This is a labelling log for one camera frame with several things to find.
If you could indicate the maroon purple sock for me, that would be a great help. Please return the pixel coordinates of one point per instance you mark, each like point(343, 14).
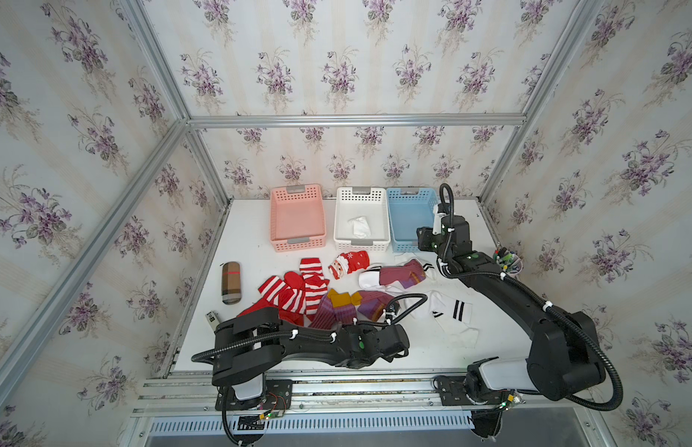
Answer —
point(404, 276)

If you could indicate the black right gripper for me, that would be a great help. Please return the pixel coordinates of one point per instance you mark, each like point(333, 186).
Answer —
point(424, 237)

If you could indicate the pink pen cup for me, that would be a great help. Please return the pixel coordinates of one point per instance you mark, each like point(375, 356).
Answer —
point(509, 261)

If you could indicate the pink plastic basket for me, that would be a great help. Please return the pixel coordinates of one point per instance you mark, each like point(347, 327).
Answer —
point(298, 218)

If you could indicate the red santa christmas sock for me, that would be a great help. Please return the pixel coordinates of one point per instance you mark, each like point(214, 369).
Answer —
point(348, 263)

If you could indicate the white ankle sock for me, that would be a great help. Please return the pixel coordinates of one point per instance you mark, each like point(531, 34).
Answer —
point(370, 280)

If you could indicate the red white striped sock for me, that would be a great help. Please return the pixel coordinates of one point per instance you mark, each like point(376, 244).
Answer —
point(316, 284)

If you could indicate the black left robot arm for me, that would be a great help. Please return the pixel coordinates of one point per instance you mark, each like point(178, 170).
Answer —
point(247, 347)

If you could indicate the purple sock yellow cuff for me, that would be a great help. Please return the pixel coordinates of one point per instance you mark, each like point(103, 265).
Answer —
point(335, 309)

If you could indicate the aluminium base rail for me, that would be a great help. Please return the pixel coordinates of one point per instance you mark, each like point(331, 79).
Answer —
point(191, 393)

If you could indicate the white plastic basket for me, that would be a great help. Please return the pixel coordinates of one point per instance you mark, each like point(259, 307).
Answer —
point(370, 204)

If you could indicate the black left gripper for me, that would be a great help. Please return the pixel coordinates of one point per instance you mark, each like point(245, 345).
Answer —
point(371, 331)

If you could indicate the purple striped sock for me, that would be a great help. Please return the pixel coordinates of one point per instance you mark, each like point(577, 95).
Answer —
point(371, 305)

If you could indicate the white sock black stripes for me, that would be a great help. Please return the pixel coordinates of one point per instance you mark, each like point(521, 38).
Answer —
point(450, 318)

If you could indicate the blue plastic basket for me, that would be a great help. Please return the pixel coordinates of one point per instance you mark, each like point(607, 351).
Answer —
point(410, 208)

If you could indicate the small white sock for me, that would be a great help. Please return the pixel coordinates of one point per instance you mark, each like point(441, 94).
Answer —
point(360, 228)

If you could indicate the brown plaid glasses case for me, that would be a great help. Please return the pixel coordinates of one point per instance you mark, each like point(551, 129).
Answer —
point(231, 288)

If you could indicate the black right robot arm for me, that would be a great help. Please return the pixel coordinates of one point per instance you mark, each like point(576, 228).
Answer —
point(565, 362)

